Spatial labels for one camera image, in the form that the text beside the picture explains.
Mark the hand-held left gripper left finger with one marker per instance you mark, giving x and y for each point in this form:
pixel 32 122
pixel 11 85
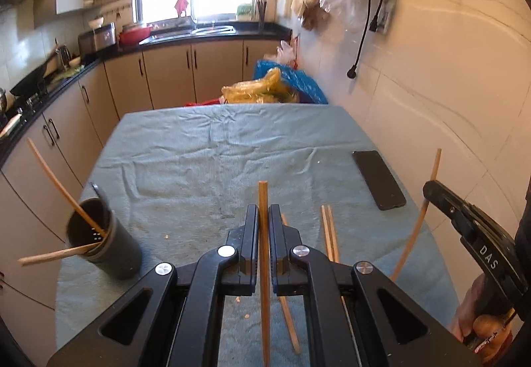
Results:
pixel 207 280

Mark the blue plastic bag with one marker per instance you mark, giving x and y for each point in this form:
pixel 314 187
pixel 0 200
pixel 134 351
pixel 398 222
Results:
pixel 307 84

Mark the pink plastic bag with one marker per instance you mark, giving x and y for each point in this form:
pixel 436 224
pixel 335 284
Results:
pixel 286 53

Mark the blue-grey tablecloth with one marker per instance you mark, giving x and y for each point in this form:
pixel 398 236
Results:
pixel 207 167

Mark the black kitchen countertop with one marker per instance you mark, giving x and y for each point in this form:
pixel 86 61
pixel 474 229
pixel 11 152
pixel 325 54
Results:
pixel 249 35

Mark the black smartphone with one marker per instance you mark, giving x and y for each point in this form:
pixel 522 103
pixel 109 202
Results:
pixel 379 180

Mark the steel sink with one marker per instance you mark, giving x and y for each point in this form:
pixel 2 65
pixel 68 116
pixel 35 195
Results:
pixel 213 30

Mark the red cloth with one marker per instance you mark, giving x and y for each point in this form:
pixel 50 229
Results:
pixel 181 6

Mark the yellow plastic bag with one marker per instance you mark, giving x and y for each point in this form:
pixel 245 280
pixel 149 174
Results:
pixel 257 91

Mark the dark chopstick holder on counter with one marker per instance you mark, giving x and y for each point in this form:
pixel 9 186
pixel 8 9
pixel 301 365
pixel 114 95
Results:
pixel 261 16

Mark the metal faucet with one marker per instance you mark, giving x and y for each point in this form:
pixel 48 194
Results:
pixel 193 14

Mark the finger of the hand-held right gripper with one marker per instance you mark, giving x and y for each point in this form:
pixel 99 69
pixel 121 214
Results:
pixel 446 201

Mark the black gas stove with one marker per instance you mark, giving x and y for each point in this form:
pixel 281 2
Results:
pixel 31 101

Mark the black wok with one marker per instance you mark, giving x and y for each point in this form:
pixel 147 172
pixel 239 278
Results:
pixel 31 80

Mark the silver rice cooker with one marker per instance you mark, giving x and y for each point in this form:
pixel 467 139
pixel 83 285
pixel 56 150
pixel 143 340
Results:
pixel 97 41

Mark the red pot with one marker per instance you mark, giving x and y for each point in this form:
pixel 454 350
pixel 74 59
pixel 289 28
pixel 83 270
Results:
pixel 135 35

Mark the black utensil holder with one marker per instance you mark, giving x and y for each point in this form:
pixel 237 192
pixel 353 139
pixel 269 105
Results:
pixel 120 255

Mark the beige lower cabinets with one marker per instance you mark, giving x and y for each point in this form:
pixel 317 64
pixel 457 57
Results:
pixel 170 72

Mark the white bowl on cooker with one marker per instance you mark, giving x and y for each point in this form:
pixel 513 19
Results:
pixel 96 22

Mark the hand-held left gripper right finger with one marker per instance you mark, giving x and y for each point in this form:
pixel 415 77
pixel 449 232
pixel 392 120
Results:
pixel 323 280

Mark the person's right hand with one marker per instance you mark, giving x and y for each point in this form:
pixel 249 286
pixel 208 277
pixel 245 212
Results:
pixel 464 309

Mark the green container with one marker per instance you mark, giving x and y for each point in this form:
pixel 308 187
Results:
pixel 244 12

